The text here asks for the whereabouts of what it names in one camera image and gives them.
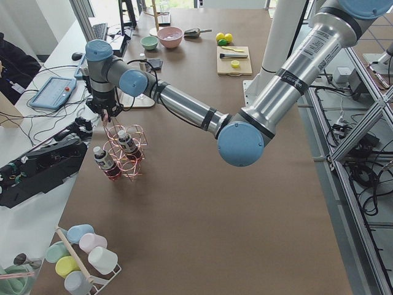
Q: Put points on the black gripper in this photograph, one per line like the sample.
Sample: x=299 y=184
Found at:
x=101 y=102

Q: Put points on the copper wire bottle basket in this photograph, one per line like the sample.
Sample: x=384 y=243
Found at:
x=130 y=169

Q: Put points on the tea bottle taken out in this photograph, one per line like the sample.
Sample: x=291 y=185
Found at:
x=142 y=64

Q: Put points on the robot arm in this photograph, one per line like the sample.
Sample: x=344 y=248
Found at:
x=241 y=138

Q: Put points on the cream rabbit tray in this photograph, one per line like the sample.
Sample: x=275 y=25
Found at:
x=141 y=101

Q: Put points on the black thermos bottle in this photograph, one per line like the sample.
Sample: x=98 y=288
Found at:
x=86 y=77

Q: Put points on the blue teach pendant far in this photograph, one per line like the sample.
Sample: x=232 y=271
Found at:
x=82 y=64

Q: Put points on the blue teach pendant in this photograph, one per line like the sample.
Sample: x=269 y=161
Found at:
x=54 y=93
x=82 y=64

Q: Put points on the blue teach pendant near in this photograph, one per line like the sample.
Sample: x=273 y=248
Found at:
x=54 y=93

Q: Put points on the black computer mouse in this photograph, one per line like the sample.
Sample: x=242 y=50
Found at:
x=76 y=56

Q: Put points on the green bowl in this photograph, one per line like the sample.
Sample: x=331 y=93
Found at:
x=149 y=42

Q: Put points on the black keyboard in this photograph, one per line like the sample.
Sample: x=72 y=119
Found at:
x=97 y=31

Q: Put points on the black electronics box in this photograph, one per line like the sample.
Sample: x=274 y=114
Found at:
x=41 y=171

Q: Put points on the pink bowl with ice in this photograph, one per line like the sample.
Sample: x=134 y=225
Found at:
x=170 y=37

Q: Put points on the person in black clothes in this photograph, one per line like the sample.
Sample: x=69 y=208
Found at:
x=18 y=69

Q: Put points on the wooden glass drying rack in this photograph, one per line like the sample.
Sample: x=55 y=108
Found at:
x=161 y=14

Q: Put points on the steel ice scoop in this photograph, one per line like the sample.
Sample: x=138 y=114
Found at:
x=195 y=32

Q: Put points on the blue cup on rack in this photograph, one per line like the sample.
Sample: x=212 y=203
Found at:
x=75 y=233

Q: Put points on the steel muddler black tip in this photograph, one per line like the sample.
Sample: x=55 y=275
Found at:
x=230 y=55

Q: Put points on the pink cup on rack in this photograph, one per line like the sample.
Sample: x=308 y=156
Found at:
x=90 y=241

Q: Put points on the green lime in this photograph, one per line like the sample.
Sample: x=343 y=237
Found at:
x=222 y=42

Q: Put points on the bamboo cutting board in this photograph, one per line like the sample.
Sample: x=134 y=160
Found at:
x=224 y=65

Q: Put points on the yellow lemon upper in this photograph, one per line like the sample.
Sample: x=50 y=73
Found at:
x=220 y=36

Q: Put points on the yellow lemon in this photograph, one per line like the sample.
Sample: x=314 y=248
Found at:
x=228 y=37
x=220 y=36

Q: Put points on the half lemon slice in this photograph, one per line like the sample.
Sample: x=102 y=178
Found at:
x=235 y=64

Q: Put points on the yellow plastic knife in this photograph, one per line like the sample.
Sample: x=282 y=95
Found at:
x=232 y=49

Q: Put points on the yellow lemon lower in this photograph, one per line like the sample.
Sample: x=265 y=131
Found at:
x=228 y=37

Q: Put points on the green cup on rack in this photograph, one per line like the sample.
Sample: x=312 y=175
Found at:
x=55 y=252

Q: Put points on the white cup on rack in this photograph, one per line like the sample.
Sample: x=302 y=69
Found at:
x=103 y=260

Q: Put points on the yellow cup on rack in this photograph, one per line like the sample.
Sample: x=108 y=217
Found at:
x=65 y=265

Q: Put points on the white cup rack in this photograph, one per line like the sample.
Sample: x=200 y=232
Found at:
x=99 y=281

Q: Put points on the grey cup on rack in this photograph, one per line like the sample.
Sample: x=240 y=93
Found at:
x=76 y=283

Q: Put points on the black handheld camera gimbal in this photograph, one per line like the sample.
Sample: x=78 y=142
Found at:
x=81 y=127

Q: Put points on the tea bottle by handle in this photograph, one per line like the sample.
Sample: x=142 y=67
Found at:
x=131 y=150

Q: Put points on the tea bottle near pedestal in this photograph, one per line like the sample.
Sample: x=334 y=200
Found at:
x=106 y=163

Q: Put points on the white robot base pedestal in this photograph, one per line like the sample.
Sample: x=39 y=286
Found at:
x=287 y=20

